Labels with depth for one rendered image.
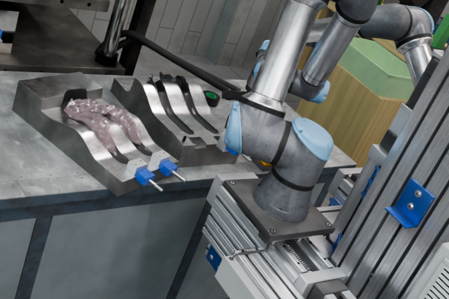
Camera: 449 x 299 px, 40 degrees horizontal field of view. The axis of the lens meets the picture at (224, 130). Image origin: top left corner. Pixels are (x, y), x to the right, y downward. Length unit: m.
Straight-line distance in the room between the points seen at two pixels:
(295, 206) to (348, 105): 2.89
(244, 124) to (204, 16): 3.78
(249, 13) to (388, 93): 1.53
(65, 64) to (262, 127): 1.25
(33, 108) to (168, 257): 0.75
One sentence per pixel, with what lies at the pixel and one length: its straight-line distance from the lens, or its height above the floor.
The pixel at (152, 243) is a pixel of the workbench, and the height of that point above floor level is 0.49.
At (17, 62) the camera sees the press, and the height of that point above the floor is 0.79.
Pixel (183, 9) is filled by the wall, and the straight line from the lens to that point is 5.07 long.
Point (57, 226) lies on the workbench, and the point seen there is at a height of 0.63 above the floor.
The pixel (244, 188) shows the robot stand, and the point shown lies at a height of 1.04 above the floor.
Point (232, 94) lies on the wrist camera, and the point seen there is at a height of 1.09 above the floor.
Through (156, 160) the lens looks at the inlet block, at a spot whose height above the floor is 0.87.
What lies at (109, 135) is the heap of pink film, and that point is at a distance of 1.91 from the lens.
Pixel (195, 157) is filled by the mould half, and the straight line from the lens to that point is 2.07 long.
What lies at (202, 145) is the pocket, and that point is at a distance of 2.08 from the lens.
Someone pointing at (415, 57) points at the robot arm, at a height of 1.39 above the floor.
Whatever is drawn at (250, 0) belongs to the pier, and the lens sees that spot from 5.19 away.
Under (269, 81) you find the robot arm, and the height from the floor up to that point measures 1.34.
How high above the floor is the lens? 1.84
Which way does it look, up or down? 26 degrees down
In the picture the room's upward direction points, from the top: 22 degrees clockwise
